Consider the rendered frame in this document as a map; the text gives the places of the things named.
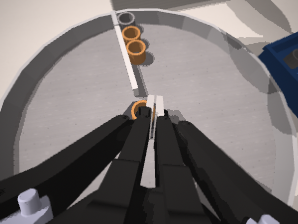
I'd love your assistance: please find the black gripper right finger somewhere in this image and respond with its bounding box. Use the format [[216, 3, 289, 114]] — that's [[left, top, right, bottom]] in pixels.
[[153, 96, 298, 224]]

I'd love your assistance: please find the blue crate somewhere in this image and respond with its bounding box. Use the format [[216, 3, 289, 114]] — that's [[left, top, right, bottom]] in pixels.
[[257, 32, 298, 118]]

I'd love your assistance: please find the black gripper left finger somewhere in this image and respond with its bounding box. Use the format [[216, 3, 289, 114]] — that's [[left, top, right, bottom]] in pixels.
[[0, 95, 154, 224]]

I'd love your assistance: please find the grey metal bushing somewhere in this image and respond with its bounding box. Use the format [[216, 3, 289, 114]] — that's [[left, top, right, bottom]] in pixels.
[[283, 49, 298, 69], [117, 12, 136, 33]]

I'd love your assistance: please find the grey round table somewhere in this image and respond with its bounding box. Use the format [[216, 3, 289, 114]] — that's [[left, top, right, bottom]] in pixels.
[[0, 8, 298, 207]]

